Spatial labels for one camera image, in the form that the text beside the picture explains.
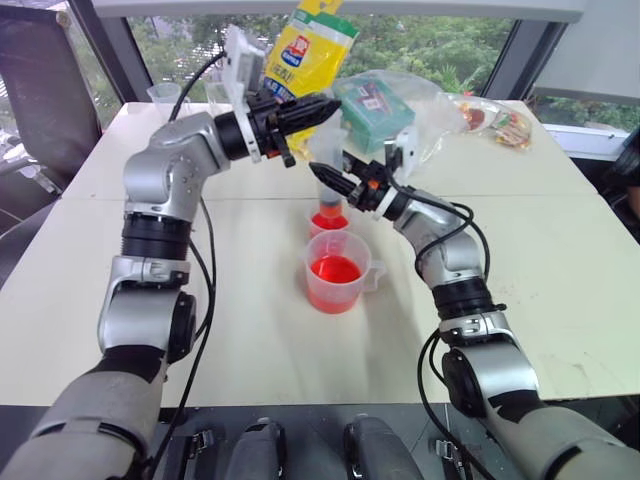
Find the clear bag of colourful snacks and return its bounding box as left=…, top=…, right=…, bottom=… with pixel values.
left=436, top=91, right=534, bottom=154

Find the black office chair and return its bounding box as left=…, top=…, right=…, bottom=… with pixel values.
left=0, top=6, right=102, bottom=261

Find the small clear cup red liquid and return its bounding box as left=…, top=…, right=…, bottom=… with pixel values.
left=305, top=201, right=352, bottom=242

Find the yellow plastic bag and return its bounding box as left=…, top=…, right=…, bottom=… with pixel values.
left=263, top=0, right=361, bottom=162

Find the white window sill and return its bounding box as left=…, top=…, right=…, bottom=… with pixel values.
left=541, top=121, right=632, bottom=162

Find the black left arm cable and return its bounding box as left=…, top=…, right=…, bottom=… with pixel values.
left=148, top=49, right=226, bottom=480

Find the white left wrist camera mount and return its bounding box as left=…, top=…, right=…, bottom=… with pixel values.
left=222, top=24, right=267, bottom=165

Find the person with dark hair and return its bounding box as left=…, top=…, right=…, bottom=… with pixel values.
left=602, top=133, right=640, bottom=229

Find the clear plastic syringe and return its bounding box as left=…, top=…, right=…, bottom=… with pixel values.
left=312, top=126, right=350, bottom=212

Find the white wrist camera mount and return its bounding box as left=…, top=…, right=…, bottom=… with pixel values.
left=222, top=24, right=267, bottom=165
left=372, top=126, right=421, bottom=222

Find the dark rounded shape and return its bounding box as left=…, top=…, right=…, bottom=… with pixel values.
left=233, top=416, right=290, bottom=480
left=341, top=413, right=425, bottom=480

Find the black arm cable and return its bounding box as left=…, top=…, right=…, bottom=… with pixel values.
left=148, top=49, right=226, bottom=480
left=387, top=177, right=497, bottom=480

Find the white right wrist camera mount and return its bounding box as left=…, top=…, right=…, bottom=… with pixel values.
left=372, top=126, right=421, bottom=222

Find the empty clear measuring cup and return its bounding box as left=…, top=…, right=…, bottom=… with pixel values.
left=145, top=83, right=192, bottom=109

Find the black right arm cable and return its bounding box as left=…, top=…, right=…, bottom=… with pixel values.
left=387, top=177, right=497, bottom=480

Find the large clear measuring cup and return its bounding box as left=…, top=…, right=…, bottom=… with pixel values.
left=297, top=232, right=388, bottom=316

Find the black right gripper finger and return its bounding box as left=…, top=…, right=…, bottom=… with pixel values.
left=342, top=150, right=374, bottom=177
left=308, top=161, right=359, bottom=202

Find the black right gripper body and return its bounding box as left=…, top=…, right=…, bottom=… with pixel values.
left=349, top=161, right=397, bottom=214

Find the empty clear plastic cup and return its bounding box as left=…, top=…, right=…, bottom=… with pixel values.
left=203, top=79, right=234, bottom=107

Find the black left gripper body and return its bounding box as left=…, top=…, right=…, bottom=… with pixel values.
left=247, top=92, right=297, bottom=169

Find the green box in plastic bag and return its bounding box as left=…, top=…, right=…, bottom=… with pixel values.
left=333, top=68, right=472, bottom=167

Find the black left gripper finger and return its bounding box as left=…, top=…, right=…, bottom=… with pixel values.
left=279, top=114, right=334, bottom=138
left=279, top=95, right=343, bottom=122

